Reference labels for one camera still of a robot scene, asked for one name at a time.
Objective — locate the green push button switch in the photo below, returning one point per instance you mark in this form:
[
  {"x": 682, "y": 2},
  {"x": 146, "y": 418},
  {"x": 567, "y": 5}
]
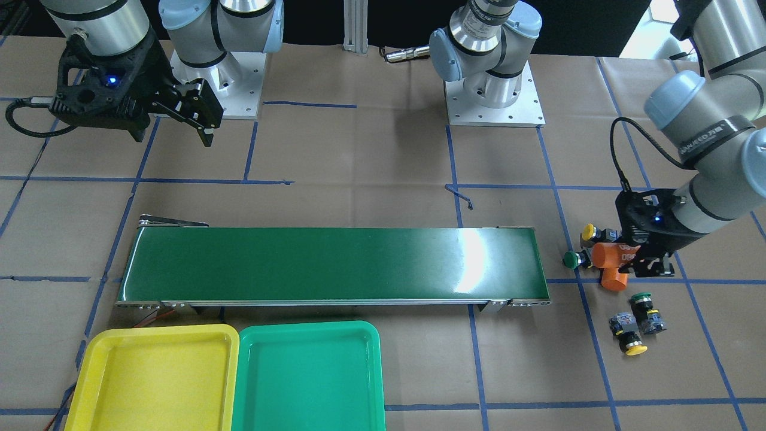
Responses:
[
  {"x": 578, "y": 259},
  {"x": 648, "y": 318}
]

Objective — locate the green plastic tray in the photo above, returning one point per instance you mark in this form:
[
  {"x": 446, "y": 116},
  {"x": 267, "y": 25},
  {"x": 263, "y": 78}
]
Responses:
[{"x": 310, "y": 376}]

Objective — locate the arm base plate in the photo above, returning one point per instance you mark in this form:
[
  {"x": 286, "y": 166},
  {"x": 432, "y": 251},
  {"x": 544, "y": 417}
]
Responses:
[
  {"x": 237, "y": 82},
  {"x": 486, "y": 100}
]

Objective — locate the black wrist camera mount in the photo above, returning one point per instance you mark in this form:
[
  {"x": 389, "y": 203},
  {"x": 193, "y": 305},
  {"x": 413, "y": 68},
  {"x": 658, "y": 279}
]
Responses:
[{"x": 112, "y": 92}]

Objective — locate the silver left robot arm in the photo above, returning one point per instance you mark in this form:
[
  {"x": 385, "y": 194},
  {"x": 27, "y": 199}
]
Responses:
[{"x": 710, "y": 120}]

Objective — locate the orange 4680 cylinder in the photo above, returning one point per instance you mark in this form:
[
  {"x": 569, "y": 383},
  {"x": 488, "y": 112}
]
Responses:
[
  {"x": 613, "y": 280},
  {"x": 612, "y": 254}
]

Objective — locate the green conveyor belt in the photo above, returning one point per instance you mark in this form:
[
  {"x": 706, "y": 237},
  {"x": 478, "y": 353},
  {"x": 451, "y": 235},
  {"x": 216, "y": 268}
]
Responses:
[{"x": 181, "y": 265}]

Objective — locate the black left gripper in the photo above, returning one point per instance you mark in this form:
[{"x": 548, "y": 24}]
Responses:
[{"x": 677, "y": 238}]

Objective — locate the aluminium frame post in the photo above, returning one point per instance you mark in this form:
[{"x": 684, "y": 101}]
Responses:
[{"x": 355, "y": 26}]

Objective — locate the yellow plastic tray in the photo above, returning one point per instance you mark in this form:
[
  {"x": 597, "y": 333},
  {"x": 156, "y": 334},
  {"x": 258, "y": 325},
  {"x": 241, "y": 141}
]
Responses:
[{"x": 157, "y": 378}]

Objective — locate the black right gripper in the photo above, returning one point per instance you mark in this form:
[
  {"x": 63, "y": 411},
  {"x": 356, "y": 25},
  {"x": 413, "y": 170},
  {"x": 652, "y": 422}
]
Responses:
[{"x": 145, "y": 78}]

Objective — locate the yellow push button switch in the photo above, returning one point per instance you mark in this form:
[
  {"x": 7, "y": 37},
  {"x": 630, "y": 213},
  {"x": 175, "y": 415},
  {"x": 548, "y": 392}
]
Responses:
[
  {"x": 591, "y": 235},
  {"x": 624, "y": 328}
]

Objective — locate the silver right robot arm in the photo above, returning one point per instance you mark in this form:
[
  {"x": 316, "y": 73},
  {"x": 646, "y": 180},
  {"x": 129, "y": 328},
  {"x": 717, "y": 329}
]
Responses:
[{"x": 202, "y": 32}]

